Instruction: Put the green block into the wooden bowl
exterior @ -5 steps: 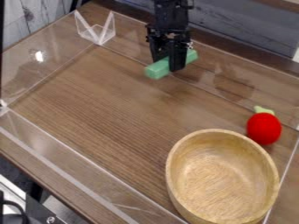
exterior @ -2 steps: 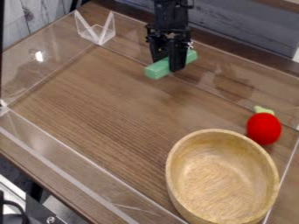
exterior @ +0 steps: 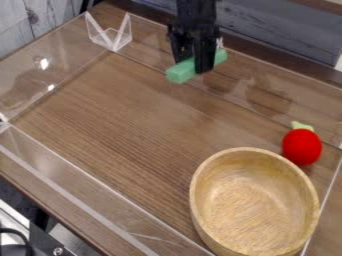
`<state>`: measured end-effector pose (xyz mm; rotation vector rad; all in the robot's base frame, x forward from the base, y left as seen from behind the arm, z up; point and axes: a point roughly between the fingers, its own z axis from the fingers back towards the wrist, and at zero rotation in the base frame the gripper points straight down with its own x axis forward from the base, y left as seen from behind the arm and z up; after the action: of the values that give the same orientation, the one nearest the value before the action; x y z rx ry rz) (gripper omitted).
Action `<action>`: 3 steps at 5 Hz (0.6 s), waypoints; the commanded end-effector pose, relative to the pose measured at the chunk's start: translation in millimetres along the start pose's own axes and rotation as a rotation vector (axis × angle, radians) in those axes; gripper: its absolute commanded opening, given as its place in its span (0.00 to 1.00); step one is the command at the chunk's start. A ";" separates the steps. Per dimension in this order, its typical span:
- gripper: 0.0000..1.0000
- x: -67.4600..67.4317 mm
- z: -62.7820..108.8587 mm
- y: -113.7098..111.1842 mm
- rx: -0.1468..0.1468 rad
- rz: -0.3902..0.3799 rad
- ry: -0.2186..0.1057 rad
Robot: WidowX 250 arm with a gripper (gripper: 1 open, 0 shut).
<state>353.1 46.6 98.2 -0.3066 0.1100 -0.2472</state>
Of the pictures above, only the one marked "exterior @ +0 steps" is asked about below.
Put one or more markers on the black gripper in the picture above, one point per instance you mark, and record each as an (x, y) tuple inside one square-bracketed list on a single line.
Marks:
[(196, 20)]

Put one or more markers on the red plush strawberry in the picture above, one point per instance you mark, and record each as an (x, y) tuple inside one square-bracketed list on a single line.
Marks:
[(301, 144)]

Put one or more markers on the clear acrylic tray wall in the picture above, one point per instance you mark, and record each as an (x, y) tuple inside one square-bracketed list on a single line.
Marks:
[(113, 175)]

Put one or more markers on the wooden bowl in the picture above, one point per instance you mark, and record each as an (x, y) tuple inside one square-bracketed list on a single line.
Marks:
[(254, 203)]

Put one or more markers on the green foam block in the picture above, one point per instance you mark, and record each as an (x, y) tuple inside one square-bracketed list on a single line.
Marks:
[(184, 71)]

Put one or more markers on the clear acrylic corner bracket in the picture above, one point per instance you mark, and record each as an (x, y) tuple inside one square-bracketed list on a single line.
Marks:
[(110, 38)]

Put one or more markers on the black metal device base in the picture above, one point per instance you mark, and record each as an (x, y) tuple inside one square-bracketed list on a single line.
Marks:
[(35, 243)]

